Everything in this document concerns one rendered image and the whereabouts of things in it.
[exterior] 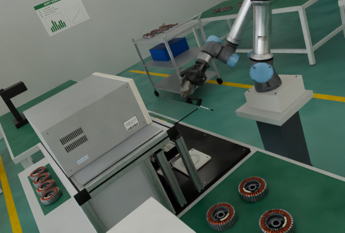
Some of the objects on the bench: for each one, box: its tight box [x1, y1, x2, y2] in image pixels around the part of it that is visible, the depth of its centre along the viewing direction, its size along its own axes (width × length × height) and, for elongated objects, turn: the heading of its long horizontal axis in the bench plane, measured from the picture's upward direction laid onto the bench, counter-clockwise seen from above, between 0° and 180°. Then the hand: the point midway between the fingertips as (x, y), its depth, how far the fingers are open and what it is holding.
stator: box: [238, 177, 268, 202], centre depth 124 cm, size 11×11×4 cm
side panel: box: [80, 159, 175, 233], centre depth 117 cm, size 28×3×32 cm, turn 164°
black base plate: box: [148, 123, 251, 216], centre depth 165 cm, size 47×64×2 cm
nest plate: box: [171, 148, 212, 177], centre depth 155 cm, size 15×15×1 cm
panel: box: [146, 157, 176, 215], centre depth 149 cm, size 1×66×30 cm, turn 74°
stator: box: [259, 209, 295, 233], centre depth 105 cm, size 11×11×4 cm
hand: (181, 95), depth 160 cm, fingers closed
